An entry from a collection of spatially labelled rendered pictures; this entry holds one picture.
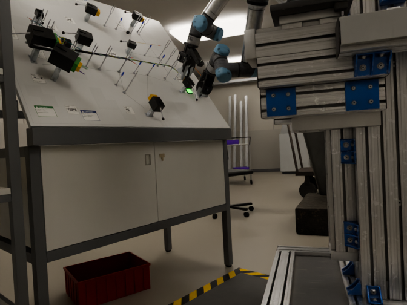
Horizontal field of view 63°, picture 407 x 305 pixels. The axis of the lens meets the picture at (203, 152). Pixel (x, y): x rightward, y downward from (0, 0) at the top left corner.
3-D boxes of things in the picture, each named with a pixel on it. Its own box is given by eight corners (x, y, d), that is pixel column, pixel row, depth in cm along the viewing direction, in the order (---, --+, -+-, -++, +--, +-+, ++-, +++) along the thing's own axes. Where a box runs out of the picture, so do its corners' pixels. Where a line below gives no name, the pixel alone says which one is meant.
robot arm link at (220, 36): (212, 39, 175) (195, 32, 179) (220, 44, 186) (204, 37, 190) (218, 23, 174) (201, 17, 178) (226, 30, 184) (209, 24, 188)
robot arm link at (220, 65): (240, 72, 160) (236, 56, 166) (217, 72, 158) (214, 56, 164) (237, 83, 167) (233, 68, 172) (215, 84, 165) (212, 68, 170)
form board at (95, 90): (29, 129, 120) (30, 126, 119) (-34, -37, 158) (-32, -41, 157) (228, 129, 208) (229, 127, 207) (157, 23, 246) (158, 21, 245)
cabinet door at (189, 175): (226, 203, 207) (223, 140, 206) (159, 221, 166) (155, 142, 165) (223, 203, 209) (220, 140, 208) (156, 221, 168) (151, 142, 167)
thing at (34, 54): (-4, 47, 133) (5, 17, 125) (41, 55, 146) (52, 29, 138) (-1, 59, 130) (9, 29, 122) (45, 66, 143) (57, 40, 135)
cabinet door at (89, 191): (158, 221, 166) (154, 142, 165) (46, 251, 125) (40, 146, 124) (155, 221, 167) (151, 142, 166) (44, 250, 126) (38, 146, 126)
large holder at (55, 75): (26, 57, 139) (36, 29, 131) (66, 78, 146) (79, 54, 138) (19, 65, 134) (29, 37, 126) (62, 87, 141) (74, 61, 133)
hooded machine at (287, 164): (310, 171, 818) (307, 115, 815) (311, 173, 760) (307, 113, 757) (282, 172, 838) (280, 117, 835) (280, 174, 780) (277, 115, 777)
